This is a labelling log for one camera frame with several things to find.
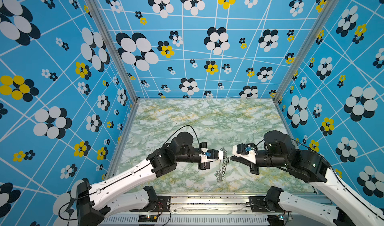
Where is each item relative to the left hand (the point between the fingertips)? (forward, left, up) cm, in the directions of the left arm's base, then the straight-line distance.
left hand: (224, 154), depth 59 cm
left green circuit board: (-19, +35, -33) cm, 51 cm away
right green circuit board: (-19, -27, -29) cm, 44 cm away
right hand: (0, -4, -2) cm, 4 cm away
